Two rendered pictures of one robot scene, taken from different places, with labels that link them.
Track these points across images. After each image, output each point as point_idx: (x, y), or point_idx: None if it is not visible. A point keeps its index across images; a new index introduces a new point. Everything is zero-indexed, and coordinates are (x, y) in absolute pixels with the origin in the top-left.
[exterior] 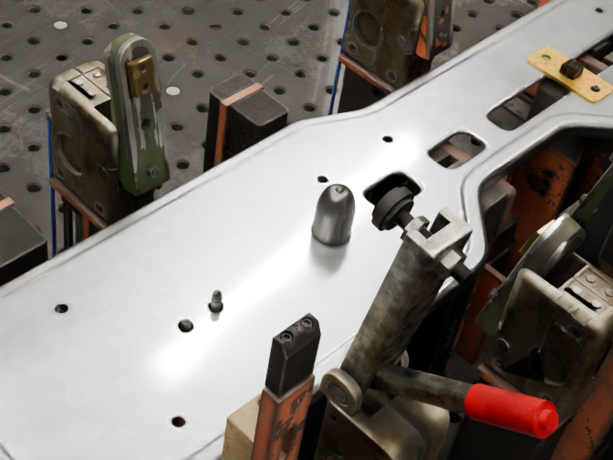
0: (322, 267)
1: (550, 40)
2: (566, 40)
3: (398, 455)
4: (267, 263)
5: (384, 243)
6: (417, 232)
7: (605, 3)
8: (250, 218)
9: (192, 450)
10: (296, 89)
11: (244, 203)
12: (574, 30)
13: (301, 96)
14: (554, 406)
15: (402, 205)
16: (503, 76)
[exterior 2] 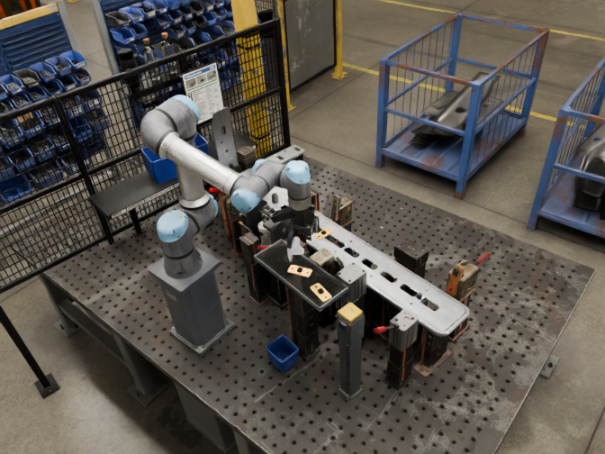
0: (266, 200)
1: (336, 231)
2: (337, 234)
3: (222, 197)
4: (267, 195)
5: (272, 206)
6: None
7: (354, 242)
8: (277, 193)
9: None
10: (388, 248)
11: (281, 192)
12: (341, 236)
13: (386, 249)
14: (212, 190)
15: (230, 165)
16: (321, 223)
